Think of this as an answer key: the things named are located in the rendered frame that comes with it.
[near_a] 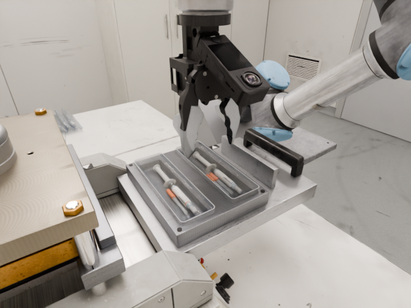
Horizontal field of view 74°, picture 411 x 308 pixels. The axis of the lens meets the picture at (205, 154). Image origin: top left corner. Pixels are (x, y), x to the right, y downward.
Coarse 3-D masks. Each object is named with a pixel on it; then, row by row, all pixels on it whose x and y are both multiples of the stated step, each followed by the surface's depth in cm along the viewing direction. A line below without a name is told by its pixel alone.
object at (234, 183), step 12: (192, 156) 50; (204, 156) 50; (216, 156) 50; (204, 168) 47; (216, 168) 47; (228, 168) 47; (216, 180) 44; (228, 180) 44; (240, 180) 44; (228, 192) 41; (240, 192) 41
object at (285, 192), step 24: (240, 144) 61; (240, 168) 53; (264, 168) 47; (288, 168) 53; (288, 192) 47; (312, 192) 49; (144, 216) 42; (264, 216) 43; (168, 240) 38; (216, 240) 39
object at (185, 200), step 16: (144, 160) 49; (160, 160) 49; (160, 176) 45; (176, 176) 45; (160, 192) 41; (176, 192) 41; (192, 192) 41; (176, 208) 38; (192, 208) 38; (208, 208) 38
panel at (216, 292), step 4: (204, 268) 55; (212, 276) 40; (216, 276) 40; (216, 288) 45; (216, 292) 40; (220, 292) 44; (216, 296) 38; (220, 296) 42; (220, 300) 39; (224, 300) 43; (224, 304) 40; (228, 304) 44
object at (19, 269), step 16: (64, 240) 26; (32, 256) 25; (48, 256) 26; (64, 256) 27; (0, 272) 24; (16, 272) 25; (32, 272) 26; (48, 272) 27; (64, 272) 28; (0, 288) 25; (16, 288) 25
